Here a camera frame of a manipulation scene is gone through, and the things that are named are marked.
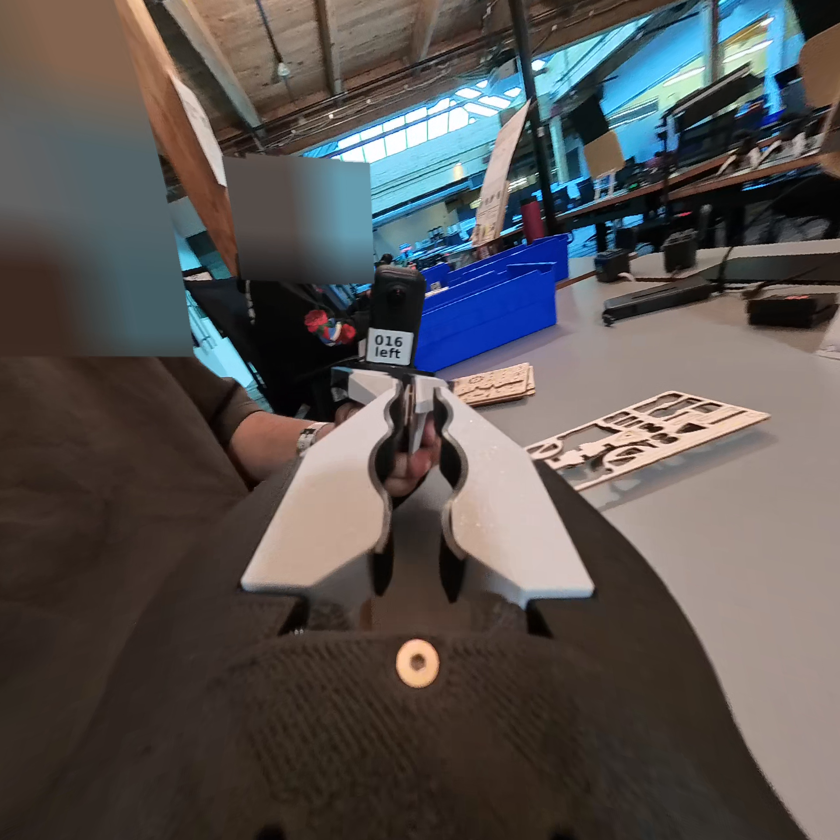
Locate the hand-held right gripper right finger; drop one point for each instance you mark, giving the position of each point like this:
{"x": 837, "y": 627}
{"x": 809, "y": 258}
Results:
{"x": 518, "y": 525}

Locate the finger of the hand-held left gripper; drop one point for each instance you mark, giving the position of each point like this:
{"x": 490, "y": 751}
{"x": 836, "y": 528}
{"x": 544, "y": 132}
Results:
{"x": 371, "y": 388}
{"x": 423, "y": 410}

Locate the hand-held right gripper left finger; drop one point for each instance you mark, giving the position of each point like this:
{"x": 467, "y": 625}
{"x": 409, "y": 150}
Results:
{"x": 321, "y": 512}

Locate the small wooden model part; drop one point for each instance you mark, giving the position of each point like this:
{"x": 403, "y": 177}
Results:
{"x": 407, "y": 407}

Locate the person's left forearm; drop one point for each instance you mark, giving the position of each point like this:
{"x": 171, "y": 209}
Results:
{"x": 269, "y": 433}

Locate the grey desk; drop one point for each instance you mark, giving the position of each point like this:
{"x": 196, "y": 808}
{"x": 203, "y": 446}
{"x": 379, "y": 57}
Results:
{"x": 722, "y": 558}

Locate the person's left hand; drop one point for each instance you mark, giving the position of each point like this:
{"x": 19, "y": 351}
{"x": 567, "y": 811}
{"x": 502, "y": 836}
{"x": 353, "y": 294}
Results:
{"x": 410, "y": 472}

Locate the white wristband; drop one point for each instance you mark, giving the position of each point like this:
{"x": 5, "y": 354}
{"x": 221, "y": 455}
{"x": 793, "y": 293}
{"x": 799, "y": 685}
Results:
{"x": 310, "y": 438}

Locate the wooden sheet stack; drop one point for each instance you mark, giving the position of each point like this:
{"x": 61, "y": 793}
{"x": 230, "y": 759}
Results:
{"x": 499, "y": 387}

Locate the large blue plastic bin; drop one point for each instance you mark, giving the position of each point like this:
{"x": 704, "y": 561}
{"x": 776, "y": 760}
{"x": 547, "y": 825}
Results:
{"x": 544, "y": 253}
{"x": 485, "y": 315}

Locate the white printed poster board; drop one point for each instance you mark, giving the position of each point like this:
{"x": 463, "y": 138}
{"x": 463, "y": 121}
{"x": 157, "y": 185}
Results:
{"x": 502, "y": 170}

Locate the black power adapter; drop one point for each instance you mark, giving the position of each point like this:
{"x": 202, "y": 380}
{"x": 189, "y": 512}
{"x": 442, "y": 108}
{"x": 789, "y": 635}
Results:
{"x": 611, "y": 264}
{"x": 680, "y": 253}

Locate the person's olive shirt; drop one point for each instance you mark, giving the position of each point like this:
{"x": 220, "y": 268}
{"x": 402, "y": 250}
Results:
{"x": 98, "y": 525}

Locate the laser-cut wooden sheet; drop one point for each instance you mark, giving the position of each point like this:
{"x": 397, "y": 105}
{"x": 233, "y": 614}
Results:
{"x": 735, "y": 417}

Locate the black metal pole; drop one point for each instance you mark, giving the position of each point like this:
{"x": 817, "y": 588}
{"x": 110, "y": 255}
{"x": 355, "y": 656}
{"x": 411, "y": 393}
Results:
{"x": 525, "y": 98}

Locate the tan cardboard panel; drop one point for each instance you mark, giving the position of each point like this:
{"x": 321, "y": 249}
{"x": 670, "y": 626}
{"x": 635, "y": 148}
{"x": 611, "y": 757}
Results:
{"x": 604, "y": 154}

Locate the long black device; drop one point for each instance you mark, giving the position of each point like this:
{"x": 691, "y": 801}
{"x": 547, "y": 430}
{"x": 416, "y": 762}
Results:
{"x": 656, "y": 298}

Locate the white paper notice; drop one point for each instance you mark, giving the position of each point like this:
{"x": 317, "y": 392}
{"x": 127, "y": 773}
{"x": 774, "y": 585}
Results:
{"x": 200, "y": 124}

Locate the flat black box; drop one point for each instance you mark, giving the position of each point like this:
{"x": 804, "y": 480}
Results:
{"x": 787, "y": 310}

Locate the wooden post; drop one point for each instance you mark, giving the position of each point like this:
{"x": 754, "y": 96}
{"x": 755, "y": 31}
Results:
{"x": 154, "y": 59}

